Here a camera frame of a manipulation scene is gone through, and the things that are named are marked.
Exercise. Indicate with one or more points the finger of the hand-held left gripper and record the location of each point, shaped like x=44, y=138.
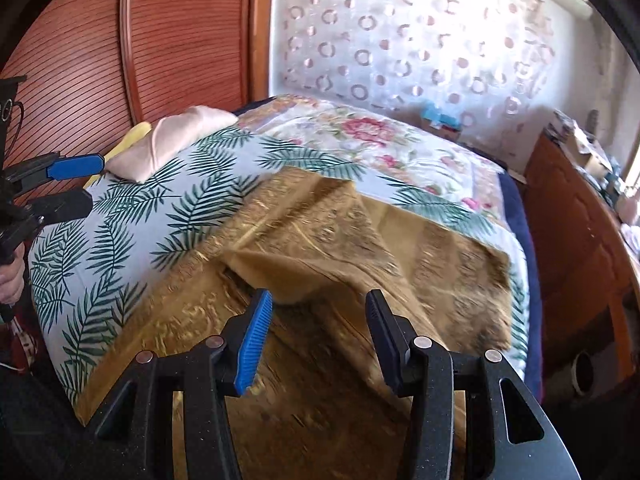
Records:
x=62, y=206
x=75, y=167

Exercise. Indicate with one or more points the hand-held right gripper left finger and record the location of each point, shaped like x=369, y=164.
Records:
x=252, y=345

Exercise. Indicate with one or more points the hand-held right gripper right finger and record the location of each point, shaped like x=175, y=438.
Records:
x=387, y=345

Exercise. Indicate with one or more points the mustard patterned garment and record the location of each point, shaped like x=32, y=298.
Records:
x=325, y=240

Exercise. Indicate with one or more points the person's left hand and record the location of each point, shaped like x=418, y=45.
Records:
x=11, y=282

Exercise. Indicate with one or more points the yellow pillow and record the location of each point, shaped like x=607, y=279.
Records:
x=135, y=135

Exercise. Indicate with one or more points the palm leaf bed sheet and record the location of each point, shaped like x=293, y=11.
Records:
x=125, y=240

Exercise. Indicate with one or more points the pink pillow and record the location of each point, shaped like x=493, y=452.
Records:
x=170, y=140

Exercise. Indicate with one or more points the person's dark patterned clothing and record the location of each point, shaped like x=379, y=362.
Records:
x=25, y=345

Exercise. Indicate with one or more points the ribbed wooden headboard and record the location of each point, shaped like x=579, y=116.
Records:
x=150, y=35

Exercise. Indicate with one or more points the grey round pipe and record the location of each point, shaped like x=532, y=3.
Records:
x=582, y=372

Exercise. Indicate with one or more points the long wooden cabinet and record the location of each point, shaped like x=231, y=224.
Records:
x=565, y=240

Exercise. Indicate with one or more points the floral quilt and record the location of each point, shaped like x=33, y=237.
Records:
x=360, y=130

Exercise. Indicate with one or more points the box with blue bag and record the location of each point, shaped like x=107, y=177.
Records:
x=440, y=125

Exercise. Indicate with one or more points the open cardboard box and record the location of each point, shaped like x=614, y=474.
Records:
x=590, y=160

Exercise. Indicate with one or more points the circle patterned sheer curtain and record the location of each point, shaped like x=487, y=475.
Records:
x=400, y=35

